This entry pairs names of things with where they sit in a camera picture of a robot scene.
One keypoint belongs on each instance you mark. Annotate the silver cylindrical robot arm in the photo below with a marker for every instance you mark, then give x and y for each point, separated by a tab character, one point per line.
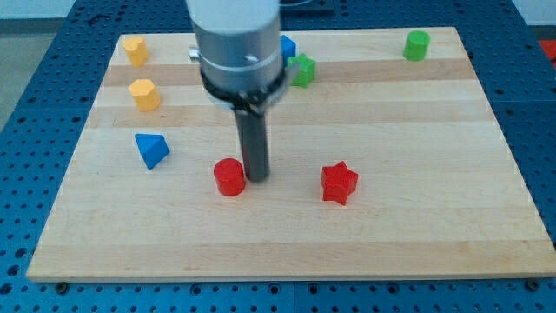
239	52

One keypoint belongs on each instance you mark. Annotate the red star block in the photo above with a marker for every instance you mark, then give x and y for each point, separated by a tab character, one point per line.
338	183

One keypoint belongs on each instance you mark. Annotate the green star block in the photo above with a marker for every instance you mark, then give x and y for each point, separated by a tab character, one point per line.
306	70

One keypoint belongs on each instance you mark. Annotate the black pusher rod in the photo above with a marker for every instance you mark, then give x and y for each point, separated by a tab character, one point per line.
252	133

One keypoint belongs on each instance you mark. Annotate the red cylinder block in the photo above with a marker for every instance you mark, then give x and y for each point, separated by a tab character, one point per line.
229	177

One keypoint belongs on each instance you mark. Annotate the blue cube block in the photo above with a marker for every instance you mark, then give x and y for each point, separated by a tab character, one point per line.
288	49

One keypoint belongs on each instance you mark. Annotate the wooden board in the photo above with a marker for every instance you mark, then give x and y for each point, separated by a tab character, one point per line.
439	194

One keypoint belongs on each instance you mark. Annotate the blue triangular prism block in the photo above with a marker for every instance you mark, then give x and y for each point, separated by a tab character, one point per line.
153	148

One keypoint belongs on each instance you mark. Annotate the yellow hexagon block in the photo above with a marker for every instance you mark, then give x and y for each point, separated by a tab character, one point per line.
145	95

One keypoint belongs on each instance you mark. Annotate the yellow heart block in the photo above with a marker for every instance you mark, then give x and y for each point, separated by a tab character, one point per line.
136	50

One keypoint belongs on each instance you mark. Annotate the green cylinder block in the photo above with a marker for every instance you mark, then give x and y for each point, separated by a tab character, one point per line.
416	45

